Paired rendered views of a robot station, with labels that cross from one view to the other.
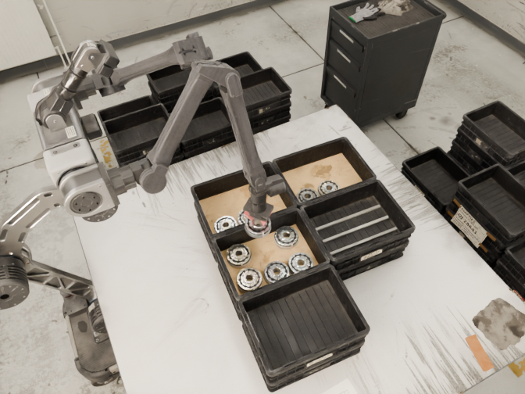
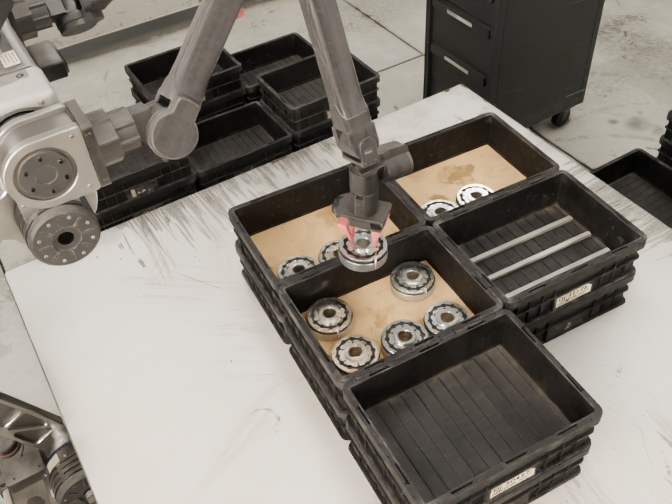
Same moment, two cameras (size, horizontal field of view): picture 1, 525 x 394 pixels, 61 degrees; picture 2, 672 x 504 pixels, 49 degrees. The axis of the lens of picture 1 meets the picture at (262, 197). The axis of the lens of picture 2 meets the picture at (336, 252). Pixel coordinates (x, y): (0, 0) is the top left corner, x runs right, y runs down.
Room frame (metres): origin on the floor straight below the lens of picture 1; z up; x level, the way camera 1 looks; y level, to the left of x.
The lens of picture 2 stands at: (-0.10, 0.14, 2.11)
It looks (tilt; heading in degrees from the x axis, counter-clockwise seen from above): 45 degrees down; 357
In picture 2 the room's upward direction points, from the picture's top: 4 degrees counter-clockwise
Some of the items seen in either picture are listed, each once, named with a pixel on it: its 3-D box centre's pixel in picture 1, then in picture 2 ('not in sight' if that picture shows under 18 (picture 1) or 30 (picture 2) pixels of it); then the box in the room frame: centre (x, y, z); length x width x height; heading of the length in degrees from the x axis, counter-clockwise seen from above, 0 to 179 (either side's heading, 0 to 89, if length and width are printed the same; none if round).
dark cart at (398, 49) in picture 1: (374, 67); (509, 40); (2.77, -0.86, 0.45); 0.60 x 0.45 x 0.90; 116
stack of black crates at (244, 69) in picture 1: (233, 87); (277, 92); (2.77, 0.19, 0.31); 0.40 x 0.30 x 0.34; 116
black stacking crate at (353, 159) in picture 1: (322, 177); (461, 181); (1.37, -0.29, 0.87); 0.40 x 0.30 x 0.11; 111
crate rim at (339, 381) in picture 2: (269, 251); (388, 300); (0.94, -0.02, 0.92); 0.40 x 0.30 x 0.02; 111
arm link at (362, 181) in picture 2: (259, 193); (366, 176); (1.01, 0.01, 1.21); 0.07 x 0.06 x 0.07; 115
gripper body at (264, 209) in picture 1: (258, 204); (363, 200); (1.00, 0.02, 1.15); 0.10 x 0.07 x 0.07; 64
